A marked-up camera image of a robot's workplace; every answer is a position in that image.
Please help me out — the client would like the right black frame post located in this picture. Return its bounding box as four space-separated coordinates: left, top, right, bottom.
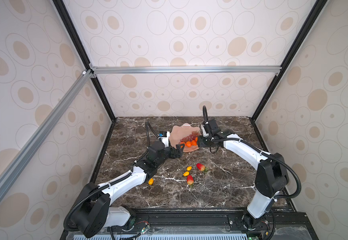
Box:
251 0 329 122

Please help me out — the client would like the black frame post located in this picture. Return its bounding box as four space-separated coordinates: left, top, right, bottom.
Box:
251 0 329 122
52 0 117 122

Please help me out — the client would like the left black frame post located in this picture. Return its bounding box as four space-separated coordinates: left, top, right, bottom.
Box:
52 0 117 122

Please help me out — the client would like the red grape bunch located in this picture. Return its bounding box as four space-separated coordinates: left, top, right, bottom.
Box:
180 131 200 143

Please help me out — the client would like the diagonal aluminium frame bar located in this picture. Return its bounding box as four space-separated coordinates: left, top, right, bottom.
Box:
0 69 94 226

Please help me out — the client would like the horizontal aluminium frame bar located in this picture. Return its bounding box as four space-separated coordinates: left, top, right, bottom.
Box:
90 66 282 75

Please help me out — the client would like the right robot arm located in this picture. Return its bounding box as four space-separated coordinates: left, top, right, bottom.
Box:
197 106 302 231

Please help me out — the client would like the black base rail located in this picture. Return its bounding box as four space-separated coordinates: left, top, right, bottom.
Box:
59 208 320 240

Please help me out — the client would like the pink wavy fruit bowl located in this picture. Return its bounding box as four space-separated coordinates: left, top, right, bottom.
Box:
169 123 201 153

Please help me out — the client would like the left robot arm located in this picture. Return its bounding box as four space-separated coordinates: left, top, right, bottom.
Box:
64 132 185 238

